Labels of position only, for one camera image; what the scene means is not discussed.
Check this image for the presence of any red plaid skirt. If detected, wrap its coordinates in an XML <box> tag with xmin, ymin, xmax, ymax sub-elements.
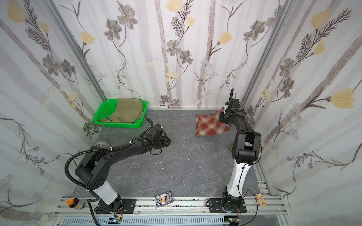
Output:
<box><xmin>196</xmin><ymin>108</ymin><xmax>230</xmax><ymax>137</ymax></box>

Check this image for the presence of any olive khaki skirt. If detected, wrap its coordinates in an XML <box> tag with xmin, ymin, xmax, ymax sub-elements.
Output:
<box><xmin>98</xmin><ymin>98</ymin><xmax>143</xmax><ymax>123</ymax></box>

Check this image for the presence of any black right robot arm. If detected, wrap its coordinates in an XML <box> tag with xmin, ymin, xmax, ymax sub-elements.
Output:
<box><xmin>219</xmin><ymin>89</ymin><xmax>261</xmax><ymax>213</ymax></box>

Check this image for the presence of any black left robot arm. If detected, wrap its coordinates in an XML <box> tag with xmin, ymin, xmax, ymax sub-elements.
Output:
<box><xmin>64</xmin><ymin>118</ymin><xmax>171</xmax><ymax>213</ymax></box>

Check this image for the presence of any clear tape roll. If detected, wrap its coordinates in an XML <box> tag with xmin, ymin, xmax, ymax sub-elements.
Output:
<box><xmin>93</xmin><ymin>139</ymin><xmax>110</xmax><ymax>148</ymax></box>

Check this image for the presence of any blue patterned card box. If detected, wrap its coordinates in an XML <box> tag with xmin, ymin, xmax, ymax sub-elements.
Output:
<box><xmin>155</xmin><ymin>191</ymin><xmax>174</xmax><ymax>208</ymax></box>

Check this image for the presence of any green plastic basket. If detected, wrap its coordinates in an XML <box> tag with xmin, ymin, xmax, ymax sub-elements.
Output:
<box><xmin>93</xmin><ymin>98</ymin><xmax>148</xmax><ymax>129</ymax></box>

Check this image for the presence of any small wooden block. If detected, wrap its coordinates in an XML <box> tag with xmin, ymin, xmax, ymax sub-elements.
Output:
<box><xmin>255</xmin><ymin>194</ymin><xmax>266</xmax><ymax>206</ymax></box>

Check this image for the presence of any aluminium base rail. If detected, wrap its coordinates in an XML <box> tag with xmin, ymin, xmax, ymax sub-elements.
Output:
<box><xmin>54</xmin><ymin>196</ymin><xmax>287</xmax><ymax>217</ymax></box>

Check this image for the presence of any white slotted cable duct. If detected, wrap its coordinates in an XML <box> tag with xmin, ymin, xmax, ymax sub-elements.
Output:
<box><xmin>60</xmin><ymin>216</ymin><xmax>231</xmax><ymax>226</ymax></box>

